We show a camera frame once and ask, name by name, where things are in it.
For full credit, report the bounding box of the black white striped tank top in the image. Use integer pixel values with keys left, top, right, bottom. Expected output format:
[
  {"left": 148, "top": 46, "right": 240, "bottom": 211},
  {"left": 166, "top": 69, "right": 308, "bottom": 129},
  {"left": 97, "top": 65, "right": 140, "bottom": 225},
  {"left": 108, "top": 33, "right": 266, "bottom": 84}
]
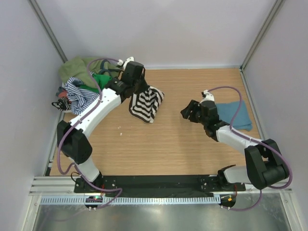
[{"left": 128, "top": 86, "right": 165, "bottom": 124}]

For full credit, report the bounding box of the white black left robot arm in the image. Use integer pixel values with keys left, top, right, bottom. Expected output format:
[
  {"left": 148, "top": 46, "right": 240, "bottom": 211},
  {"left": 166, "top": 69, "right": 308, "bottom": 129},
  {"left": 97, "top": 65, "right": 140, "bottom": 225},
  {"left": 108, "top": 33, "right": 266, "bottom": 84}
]
[{"left": 57, "top": 61, "right": 147, "bottom": 193}]

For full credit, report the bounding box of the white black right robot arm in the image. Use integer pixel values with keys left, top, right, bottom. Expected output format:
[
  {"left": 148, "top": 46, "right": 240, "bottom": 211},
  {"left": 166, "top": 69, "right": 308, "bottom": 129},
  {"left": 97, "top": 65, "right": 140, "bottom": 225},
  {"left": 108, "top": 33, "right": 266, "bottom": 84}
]
[{"left": 180, "top": 100, "right": 293, "bottom": 191}]

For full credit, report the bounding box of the bright green tank top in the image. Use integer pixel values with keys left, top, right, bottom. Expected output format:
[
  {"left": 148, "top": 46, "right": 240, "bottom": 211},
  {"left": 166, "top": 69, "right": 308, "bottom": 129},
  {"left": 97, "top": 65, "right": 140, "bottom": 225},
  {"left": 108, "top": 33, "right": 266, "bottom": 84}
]
[{"left": 79, "top": 73, "right": 112, "bottom": 94}]

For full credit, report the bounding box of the olive green tank top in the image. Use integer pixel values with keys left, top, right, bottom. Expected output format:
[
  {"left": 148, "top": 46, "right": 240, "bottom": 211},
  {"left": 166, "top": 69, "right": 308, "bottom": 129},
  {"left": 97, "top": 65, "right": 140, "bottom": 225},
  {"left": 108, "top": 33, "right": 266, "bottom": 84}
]
[{"left": 58, "top": 56, "right": 122, "bottom": 88}]

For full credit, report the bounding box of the blue white striped tank top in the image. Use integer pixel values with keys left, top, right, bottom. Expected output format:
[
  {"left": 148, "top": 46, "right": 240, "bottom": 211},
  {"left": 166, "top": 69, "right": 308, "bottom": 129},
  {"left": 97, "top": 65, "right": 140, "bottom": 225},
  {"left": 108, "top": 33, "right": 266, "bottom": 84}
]
[{"left": 64, "top": 77, "right": 99, "bottom": 115}]

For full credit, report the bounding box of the red tank top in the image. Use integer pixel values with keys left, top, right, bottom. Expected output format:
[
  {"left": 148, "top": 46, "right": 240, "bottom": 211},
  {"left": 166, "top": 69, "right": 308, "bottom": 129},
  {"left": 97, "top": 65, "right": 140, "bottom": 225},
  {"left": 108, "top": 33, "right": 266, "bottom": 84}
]
[{"left": 56, "top": 87, "right": 67, "bottom": 98}]

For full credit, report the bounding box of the zebra print tank top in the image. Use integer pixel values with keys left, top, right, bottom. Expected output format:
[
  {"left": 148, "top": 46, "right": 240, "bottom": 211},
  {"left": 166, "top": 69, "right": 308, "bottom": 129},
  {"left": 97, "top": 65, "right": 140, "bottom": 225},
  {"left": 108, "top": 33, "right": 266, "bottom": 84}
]
[{"left": 51, "top": 97, "right": 71, "bottom": 113}]

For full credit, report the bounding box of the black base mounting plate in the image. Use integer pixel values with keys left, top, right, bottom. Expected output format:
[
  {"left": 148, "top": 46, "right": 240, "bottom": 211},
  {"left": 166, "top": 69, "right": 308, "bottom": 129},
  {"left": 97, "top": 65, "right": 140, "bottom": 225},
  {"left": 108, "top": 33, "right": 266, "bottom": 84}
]
[{"left": 74, "top": 174, "right": 247, "bottom": 194}]

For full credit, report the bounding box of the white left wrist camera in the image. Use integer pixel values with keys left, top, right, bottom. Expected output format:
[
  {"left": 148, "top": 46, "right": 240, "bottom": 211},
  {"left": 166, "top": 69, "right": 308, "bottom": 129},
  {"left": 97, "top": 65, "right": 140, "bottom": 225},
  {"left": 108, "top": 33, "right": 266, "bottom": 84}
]
[{"left": 116, "top": 56, "right": 134, "bottom": 70}]

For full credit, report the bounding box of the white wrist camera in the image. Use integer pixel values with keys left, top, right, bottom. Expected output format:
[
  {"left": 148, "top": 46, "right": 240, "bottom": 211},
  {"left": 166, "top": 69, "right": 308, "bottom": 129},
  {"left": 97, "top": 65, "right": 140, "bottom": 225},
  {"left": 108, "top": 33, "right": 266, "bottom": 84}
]
[
  {"left": 200, "top": 90, "right": 215, "bottom": 102},
  {"left": 116, "top": 56, "right": 134, "bottom": 70}
]

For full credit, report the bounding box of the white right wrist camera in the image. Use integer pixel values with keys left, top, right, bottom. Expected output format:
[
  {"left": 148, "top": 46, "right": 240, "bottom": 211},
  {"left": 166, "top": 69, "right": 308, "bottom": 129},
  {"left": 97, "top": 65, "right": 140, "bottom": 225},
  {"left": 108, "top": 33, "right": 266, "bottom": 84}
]
[{"left": 200, "top": 90, "right": 215, "bottom": 102}]

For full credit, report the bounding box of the perforated cable duct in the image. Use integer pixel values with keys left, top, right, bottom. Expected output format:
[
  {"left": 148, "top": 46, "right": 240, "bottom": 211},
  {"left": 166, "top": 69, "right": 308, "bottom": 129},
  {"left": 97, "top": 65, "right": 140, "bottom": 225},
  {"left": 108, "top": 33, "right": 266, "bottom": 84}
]
[{"left": 40, "top": 194, "right": 220, "bottom": 205}]

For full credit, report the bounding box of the aluminium frame rail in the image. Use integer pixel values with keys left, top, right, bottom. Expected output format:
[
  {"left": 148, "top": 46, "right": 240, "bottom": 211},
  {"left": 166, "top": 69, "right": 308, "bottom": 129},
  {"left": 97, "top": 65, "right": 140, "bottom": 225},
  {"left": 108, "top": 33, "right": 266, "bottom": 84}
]
[{"left": 28, "top": 173, "right": 293, "bottom": 195}]

